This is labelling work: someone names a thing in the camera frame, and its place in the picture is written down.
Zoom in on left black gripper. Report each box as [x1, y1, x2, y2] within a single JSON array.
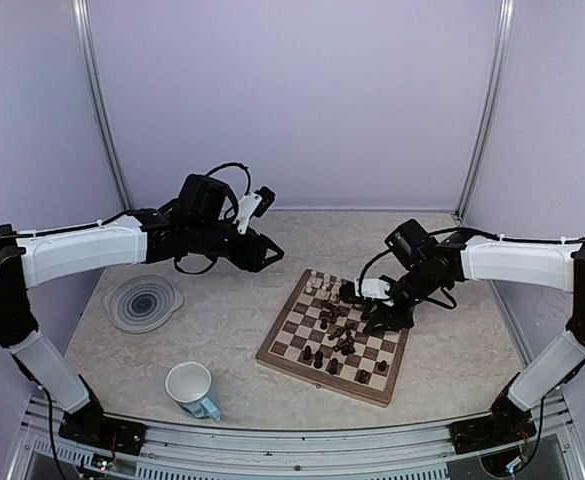
[[189, 218, 284, 271]]

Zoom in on left aluminium frame post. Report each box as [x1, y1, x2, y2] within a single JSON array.
[[71, 0, 133, 210]]

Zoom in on aluminium frame post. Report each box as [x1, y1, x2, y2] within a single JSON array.
[[71, 0, 133, 210], [455, 0, 516, 223]]

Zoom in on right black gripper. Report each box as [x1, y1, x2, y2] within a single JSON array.
[[361, 261, 446, 334]]

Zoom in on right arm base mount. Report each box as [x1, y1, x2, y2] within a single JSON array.
[[449, 413, 537, 455]]

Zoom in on front aluminium rail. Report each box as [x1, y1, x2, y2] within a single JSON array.
[[9, 394, 585, 480]]

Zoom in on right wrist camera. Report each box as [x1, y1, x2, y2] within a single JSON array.
[[339, 279, 394, 306]]

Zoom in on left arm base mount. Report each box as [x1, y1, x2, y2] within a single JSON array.
[[59, 411, 147, 456]]

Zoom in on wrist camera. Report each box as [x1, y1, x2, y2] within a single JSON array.
[[339, 279, 394, 306], [234, 186, 276, 234]]

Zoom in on dark rook piece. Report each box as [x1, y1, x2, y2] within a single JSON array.
[[356, 370, 370, 384]]

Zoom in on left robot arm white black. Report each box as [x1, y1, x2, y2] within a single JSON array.
[[0, 174, 284, 445]]

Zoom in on wooden chess board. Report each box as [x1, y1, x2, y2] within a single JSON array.
[[256, 269, 408, 407]]

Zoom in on light blue mug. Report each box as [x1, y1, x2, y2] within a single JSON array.
[[164, 361, 222, 422]]

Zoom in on right aluminium frame post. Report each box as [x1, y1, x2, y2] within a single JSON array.
[[455, 0, 516, 223]]

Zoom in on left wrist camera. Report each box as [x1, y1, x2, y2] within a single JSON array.
[[234, 186, 276, 234]]

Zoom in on white knight piece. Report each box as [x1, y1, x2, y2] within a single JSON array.
[[333, 277, 343, 295]]

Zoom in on grey silicone round lid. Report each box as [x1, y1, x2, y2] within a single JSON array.
[[102, 275, 183, 334]]

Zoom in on dark bishop piece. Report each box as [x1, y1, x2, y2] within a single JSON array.
[[327, 358, 339, 375]]

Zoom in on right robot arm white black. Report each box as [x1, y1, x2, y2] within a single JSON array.
[[354, 219, 585, 452]]

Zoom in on pile of dark pieces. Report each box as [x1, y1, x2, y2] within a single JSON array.
[[319, 300, 355, 356]]

